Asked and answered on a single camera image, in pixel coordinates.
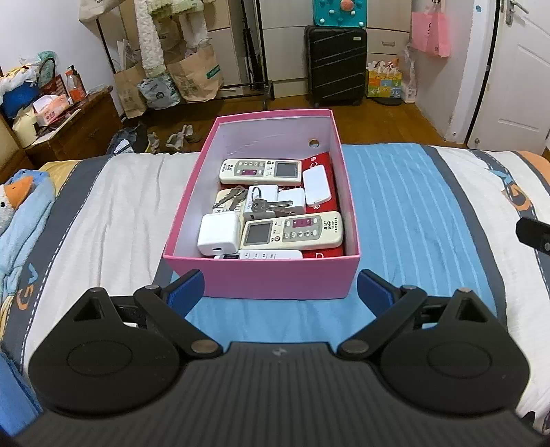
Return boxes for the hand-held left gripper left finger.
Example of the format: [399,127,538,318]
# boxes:
[71,269,224,358]

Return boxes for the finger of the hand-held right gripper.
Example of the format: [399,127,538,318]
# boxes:
[515,217,550,261]

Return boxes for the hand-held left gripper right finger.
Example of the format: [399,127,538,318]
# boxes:
[336,269,496,359]

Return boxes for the large white charger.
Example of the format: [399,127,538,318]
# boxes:
[197,212,240,257]

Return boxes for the pink cardboard box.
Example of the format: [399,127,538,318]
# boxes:
[162,109,362,300]

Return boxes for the slim white remote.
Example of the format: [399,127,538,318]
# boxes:
[213,250,304,261]

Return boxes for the cream remote control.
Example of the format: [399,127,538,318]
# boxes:
[213,189,251,216]

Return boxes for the white remote purple panel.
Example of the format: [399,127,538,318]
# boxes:
[219,159,304,187]
[239,211,345,251]

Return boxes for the silver key bunch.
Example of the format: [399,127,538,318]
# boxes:
[249,186,297,218]
[219,186,249,211]

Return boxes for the white rounded case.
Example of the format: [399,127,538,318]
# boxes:
[301,165,333,208]

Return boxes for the small white charger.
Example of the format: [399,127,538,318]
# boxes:
[277,189,307,216]
[243,185,280,222]

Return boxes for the bed with white blanket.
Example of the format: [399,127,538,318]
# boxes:
[0,142,550,436]

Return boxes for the white door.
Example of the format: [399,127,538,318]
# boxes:
[447,0,550,152]

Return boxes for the black trash bag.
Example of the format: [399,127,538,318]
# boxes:
[107,124,150,156]

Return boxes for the light blue cloth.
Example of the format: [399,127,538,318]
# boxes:
[0,169,57,298]

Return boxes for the wooden nightstand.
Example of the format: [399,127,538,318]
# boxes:
[23,86,126,169]

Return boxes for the white goose plush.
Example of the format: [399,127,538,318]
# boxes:
[0,172,36,236]

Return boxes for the clear plastic bag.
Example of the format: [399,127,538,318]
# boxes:
[401,43,418,104]

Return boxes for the green white plastic bag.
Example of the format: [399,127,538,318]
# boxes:
[137,73,182,111]

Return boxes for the plain brown paper bag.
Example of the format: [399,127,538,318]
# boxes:
[112,64,149,119]

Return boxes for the white papers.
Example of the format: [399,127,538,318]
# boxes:
[36,107,83,139]

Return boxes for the colourful gift bag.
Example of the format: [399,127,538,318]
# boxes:
[366,60,404,99]

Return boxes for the paper bag green print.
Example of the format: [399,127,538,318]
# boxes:
[166,43,224,103]

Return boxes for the pink white tissue pack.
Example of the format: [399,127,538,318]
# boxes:
[32,94,72,127]

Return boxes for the beige wooden headboard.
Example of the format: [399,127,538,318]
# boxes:
[0,115,36,173]

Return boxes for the black suitcase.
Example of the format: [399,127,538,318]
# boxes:
[304,23,369,108]

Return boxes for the pink shopping bag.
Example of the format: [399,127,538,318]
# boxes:
[410,2,452,59]

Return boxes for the cream container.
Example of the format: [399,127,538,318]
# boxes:
[11,107,42,149]

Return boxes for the orange pump bottle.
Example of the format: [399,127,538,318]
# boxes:
[64,64,87,104]

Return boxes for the black clothes rack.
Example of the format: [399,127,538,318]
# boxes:
[95,0,276,102]

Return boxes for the cream fluffy garment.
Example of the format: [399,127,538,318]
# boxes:
[178,0,211,51]
[135,0,166,80]

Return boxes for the blue bag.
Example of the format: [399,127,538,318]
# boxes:
[0,79,42,122]

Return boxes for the white wardrobe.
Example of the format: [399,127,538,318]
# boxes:
[202,0,414,99]

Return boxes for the teal dotted box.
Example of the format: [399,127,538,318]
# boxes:
[312,0,369,28]

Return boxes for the silver door handle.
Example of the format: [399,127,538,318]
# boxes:
[500,0,530,25]

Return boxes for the teal handle bag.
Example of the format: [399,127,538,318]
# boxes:
[36,50,59,87]

